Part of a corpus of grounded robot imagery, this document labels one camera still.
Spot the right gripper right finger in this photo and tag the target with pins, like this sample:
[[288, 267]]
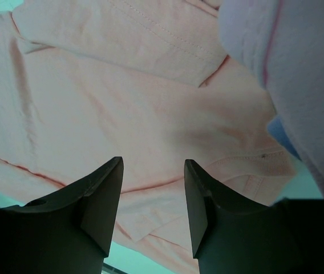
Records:
[[233, 234]]

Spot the light pink t shirt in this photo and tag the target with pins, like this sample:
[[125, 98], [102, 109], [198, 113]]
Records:
[[282, 44]]

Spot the salmon pink t shirt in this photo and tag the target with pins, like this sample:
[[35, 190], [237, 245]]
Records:
[[84, 81]]

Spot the blue t shirt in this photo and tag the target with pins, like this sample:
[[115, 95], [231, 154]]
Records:
[[277, 131]]

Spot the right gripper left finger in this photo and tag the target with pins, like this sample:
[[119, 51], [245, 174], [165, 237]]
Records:
[[67, 231]]

